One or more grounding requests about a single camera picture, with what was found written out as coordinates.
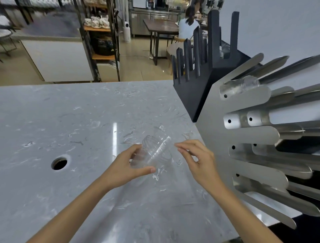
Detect person's left hand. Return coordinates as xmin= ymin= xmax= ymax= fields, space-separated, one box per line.
xmin=99 ymin=144 xmax=157 ymax=192

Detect person's right hand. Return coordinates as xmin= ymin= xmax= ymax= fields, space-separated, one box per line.
xmin=174 ymin=139 xmax=224 ymax=195

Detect clear plastic cup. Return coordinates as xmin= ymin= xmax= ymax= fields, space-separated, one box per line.
xmin=130 ymin=135 xmax=173 ymax=174

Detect person's right forearm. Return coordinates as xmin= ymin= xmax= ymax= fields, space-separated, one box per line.
xmin=207 ymin=183 xmax=283 ymax=243

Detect person's left forearm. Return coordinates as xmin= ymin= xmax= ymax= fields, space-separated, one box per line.
xmin=26 ymin=176 xmax=113 ymax=243

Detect stainless steel cup dispenser rack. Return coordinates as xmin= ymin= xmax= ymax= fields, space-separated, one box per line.
xmin=196 ymin=53 xmax=320 ymax=230

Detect black cup dispenser rack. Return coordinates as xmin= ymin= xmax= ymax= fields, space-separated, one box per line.
xmin=171 ymin=10 xmax=251 ymax=123

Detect clear plastic cups in rack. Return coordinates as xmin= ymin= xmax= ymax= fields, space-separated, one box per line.
xmin=220 ymin=75 xmax=261 ymax=98

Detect wooden chair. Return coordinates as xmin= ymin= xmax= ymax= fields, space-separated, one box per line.
xmin=166 ymin=36 xmax=187 ymax=75

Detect black round pot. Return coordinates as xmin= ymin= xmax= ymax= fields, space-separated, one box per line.
xmin=96 ymin=38 xmax=115 ymax=56

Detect dark wooden table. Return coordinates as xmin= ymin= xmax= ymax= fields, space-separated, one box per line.
xmin=143 ymin=19 xmax=181 ymax=66

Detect black metal shelf rack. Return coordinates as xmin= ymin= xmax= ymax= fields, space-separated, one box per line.
xmin=74 ymin=0 xmax=121 ymax=82

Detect white tower appliance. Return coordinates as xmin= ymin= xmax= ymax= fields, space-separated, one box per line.
xmin=122 ymin=21 xmax=132 ymax=42

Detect white counter cabinet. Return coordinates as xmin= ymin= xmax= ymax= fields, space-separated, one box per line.
xmin=21 ymin=38 xmax=95 ymax=83

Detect stainless steel counter fridge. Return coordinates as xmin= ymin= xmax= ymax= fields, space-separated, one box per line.
xmin=128 ymin=7 xmax=179 ymax=38

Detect group of white teacups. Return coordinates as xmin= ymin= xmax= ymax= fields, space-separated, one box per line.
xmin=83 ymin=16 xmax=111 ymax=29

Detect dark metal chair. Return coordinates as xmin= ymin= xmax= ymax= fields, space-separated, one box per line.
xmin=0 ymin=15 xmax=18 ymax=59

